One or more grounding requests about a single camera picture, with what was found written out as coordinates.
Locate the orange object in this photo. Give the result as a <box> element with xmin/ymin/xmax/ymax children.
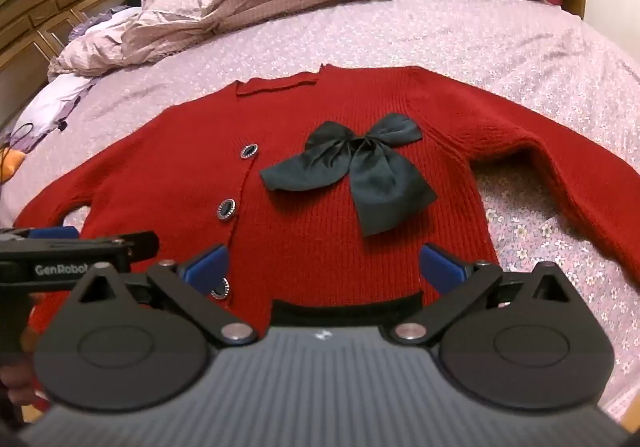
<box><xmin>0</xmin><ymin>147</ymin><xmax>26</xmax><ymax>184</ymax></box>

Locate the wooden headboard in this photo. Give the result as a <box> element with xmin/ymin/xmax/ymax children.
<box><xmin>0</xmin><ymin>0</ymin><xmax>152</xmax><ymax>133</ymax></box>

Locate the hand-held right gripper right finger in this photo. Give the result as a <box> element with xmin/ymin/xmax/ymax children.
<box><xmin>390</xmin><ymin>243</ymin><xmax>576</xmax><ymax>343</ymax></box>

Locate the white and purple pillow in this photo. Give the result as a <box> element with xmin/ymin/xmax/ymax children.
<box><xmin>10</xmin><ymin>6</ymin><xmax>143</xmax><ymax>153</ymax></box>

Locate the red knit cardigan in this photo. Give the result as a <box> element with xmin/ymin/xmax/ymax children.
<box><xmin>12</xmin><ymin>63</ymin><xmax>640</xmax><ymax>343</ymax></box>

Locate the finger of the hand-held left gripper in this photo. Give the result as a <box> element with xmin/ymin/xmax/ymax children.
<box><xmin>0</xmin><ymin>225</ymin><xmax>81</xmax><ymax>242</ymax></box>

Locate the black cable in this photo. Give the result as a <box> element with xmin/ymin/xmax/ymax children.
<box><xmin>0</xmin><ymin>121</ymin><xmax>68</xmax><ymax>153</ymax></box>

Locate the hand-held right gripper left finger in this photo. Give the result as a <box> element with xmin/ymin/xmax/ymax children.
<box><xmin>72</xmin><ymin>244</ymin><xmax>261</xmax><ymax>345</ymax></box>

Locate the pink floral bed sheet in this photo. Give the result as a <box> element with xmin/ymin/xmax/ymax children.
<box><xmin>0</xmin><ymin>0</ymin><xmax>640</xmax><ymax>423</ymax></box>

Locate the person's left hand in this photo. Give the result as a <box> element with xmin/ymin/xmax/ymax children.
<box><xmin>0</xmin><ymin>362</ymin><xmax>38</xmax><ymax>408</ymax></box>

